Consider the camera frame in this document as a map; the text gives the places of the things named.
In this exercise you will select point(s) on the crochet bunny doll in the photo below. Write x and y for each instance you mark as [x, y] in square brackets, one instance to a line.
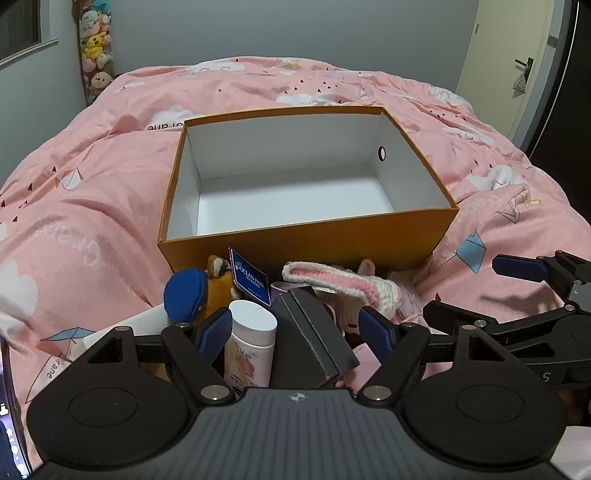
[351, 281]

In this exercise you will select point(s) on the small hanging pouch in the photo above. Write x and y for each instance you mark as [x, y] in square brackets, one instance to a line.
[519, 84]

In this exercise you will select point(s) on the black box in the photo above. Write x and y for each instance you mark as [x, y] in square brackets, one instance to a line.
[309, 337]

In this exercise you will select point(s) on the pink printed blanket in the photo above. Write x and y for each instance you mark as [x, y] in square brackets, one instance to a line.
[92, 207]

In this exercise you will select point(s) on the white lotion tube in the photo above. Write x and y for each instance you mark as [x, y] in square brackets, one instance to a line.
[249, 350]

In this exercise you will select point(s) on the paper hang tag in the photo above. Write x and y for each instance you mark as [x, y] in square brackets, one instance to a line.
[249, 277]

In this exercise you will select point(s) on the fox plush with blue hat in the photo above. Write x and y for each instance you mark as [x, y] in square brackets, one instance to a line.
[184, 295]

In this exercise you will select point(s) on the orange cardboard box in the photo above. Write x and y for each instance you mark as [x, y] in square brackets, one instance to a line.
[323, 244]

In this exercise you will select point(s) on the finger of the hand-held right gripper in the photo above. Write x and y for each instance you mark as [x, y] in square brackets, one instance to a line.
[461, 316]
[517, 268]

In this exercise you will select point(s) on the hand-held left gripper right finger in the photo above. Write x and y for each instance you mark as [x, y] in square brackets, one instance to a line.
[376, 330]

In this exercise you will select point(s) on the cream door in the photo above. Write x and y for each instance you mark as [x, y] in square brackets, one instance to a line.
[503, 55]

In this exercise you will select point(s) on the hanging column of plush toys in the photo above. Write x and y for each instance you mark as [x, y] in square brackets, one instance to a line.
[94, 46]

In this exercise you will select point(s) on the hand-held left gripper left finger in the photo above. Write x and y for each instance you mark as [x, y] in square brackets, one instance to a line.
[214, 334]

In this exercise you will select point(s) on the window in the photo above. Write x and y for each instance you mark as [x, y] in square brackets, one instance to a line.
[18, 23]

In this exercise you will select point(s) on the smartphone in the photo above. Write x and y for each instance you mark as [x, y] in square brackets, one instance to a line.
[11, 429]

